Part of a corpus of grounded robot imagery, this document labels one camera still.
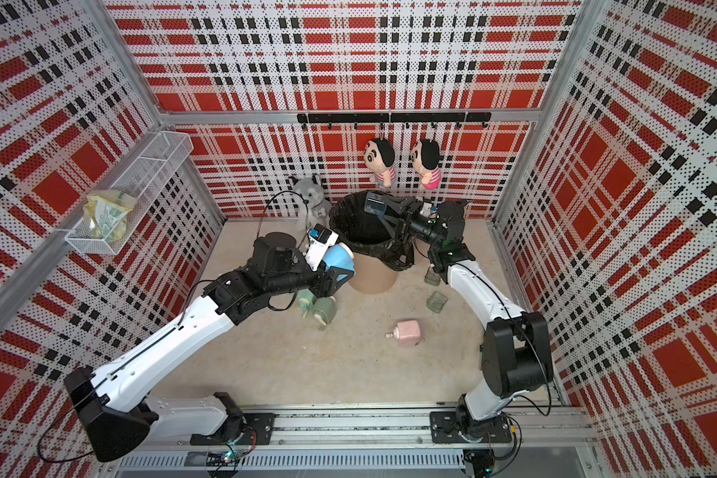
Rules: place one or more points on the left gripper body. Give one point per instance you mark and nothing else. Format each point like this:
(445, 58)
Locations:
(322, 283)

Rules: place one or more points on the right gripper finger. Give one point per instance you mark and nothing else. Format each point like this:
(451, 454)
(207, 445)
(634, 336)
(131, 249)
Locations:
(397, 208)
(399, 253)

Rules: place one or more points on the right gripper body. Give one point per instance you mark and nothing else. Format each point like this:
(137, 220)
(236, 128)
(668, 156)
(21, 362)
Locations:
(417, 225)

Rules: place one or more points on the clear sharpener shavings tray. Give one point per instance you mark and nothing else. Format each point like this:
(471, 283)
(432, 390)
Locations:
(436, 302)

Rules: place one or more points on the light green pencil sharpener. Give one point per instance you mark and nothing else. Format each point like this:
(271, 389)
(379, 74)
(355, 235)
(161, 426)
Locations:
(305, 301)

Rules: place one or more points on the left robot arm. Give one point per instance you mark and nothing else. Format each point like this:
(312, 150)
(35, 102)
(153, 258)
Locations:
(113, 402)

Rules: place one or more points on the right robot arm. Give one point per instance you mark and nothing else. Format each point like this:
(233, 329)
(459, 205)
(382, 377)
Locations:
(515, 350)

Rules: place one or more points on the black trash bag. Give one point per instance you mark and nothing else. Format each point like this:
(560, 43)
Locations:
(362, 232)

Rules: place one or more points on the left hanging cartoon doll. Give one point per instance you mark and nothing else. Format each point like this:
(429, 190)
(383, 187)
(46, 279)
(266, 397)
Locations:
(380, 159)

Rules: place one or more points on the hanging cartoon doll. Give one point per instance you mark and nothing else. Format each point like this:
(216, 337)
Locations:
(426, 159)
(380, 159)

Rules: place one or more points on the right hanging cartoon doll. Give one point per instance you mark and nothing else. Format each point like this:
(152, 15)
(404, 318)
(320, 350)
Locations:
(426, 159)

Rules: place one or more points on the grey husky plush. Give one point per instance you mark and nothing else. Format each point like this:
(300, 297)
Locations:
(317, 208)

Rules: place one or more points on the yellow green packet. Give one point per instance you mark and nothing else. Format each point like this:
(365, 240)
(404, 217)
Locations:
(107, 212)

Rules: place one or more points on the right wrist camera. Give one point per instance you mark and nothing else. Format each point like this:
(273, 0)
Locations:
(429, 210)

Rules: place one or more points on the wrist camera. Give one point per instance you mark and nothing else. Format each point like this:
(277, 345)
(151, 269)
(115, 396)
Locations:
(321, 239)
(429, 210)

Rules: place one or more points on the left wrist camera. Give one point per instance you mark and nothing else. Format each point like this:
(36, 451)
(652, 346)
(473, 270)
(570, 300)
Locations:
(321, 239)

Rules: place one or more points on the black hook rail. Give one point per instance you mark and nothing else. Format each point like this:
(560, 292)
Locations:
(389, 117)

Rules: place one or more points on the white wire wall basket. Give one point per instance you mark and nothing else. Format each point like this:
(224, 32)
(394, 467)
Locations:
(143, 179)

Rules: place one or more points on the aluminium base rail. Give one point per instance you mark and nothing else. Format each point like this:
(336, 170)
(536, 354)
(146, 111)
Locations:
(379, 440)

